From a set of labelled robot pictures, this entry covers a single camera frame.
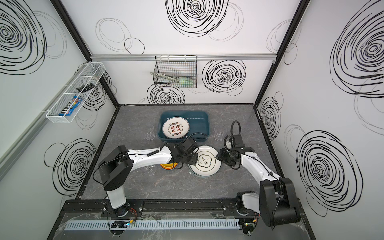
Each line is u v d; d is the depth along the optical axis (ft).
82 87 2.48
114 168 1.54
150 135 3.32
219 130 3.26
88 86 2.64
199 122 3.56
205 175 2.67
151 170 2.82
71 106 2.22
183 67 3.16
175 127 3.45
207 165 2.84
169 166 2.67
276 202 1.35
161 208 2.46
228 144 2.69
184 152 2.23
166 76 2.81
